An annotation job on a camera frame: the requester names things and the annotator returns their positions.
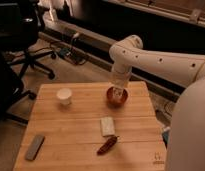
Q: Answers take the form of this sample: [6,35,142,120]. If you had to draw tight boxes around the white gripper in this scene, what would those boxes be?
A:
[111,70,130,99]

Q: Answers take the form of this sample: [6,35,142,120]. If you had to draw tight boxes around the clear plastic bottle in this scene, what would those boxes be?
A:
[116,88,123,100]

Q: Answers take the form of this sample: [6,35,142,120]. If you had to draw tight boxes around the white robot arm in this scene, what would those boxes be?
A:
[109,35,205,171]

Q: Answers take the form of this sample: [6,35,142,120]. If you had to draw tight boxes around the red ceramic bowl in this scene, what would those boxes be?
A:
[106,87,128,107]

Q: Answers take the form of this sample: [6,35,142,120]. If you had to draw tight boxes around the white sponge block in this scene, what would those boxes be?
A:
[101,117,115,136]

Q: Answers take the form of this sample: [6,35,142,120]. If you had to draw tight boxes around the red chili pepper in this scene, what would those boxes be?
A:
[97,136,118,155]

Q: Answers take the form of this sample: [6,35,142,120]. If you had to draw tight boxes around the white paper cup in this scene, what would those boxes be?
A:
[56,88,72,105]

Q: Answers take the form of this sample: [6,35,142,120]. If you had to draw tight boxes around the blue power adapter box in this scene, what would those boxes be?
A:
[162,127,170,148]

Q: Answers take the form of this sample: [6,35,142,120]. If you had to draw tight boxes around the blue device on floor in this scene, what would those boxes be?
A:
[58,48,71,59]

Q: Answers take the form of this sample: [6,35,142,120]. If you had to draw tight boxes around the grey remote control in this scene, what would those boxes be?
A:
[25,134,45,161]

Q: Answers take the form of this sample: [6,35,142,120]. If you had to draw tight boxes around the black dark chair left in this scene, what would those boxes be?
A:
[0,54,36,124]

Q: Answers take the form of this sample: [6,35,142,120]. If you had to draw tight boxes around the black office chair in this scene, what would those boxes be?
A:
[0,0,56,79]

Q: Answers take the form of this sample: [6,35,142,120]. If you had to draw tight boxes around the black floor cable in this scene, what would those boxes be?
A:
[155,99,175,126]

